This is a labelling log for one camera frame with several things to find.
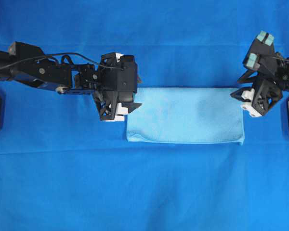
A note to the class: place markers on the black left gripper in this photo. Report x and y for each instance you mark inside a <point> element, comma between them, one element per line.
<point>106,95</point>

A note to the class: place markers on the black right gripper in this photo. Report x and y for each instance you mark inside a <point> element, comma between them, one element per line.
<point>259,98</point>

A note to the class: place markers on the light blue towel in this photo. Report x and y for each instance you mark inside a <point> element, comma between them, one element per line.
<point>186,116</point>

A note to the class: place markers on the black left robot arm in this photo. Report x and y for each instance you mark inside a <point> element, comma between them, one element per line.
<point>29,65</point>

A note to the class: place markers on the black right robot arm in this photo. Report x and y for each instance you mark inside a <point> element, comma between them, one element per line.
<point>269,78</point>

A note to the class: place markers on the dark blue table cloth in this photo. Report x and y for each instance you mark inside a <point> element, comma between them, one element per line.
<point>62,169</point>

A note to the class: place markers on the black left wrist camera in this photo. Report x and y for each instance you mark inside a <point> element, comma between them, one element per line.
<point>127,79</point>

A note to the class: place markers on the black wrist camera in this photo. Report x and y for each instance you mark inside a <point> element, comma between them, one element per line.
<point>260,50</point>
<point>127,79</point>

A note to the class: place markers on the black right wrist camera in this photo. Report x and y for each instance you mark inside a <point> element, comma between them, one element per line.
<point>260,50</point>

